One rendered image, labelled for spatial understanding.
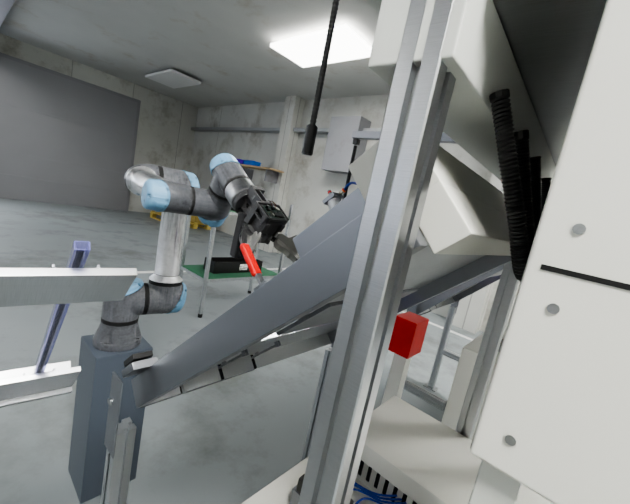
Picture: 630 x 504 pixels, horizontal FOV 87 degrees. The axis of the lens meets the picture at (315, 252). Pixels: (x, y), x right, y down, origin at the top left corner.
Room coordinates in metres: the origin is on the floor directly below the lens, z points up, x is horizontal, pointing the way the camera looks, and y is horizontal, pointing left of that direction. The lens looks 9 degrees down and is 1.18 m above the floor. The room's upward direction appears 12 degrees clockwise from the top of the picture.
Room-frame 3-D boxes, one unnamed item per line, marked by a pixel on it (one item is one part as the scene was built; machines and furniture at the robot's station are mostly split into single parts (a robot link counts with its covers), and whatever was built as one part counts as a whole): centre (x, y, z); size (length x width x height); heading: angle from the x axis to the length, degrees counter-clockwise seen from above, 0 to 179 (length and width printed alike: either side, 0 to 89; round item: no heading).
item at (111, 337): (1.10, 0.63, 0.60); 0.15 x 0.15 x 0.10
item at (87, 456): (1.10, 0.63, 0.27); 0.18 x 0.18 x 0.55; 49
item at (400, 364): (1.38, -0.47, 0.39); 0.24 x 0.24 x 0.78; 51
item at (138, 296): (1.11, 0.63, 0.72); 0.13 x 0.12 x 0.14; 130
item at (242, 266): (3.21, 0.76, 0.41); 0.57 x 0.17 x 0.11; 141
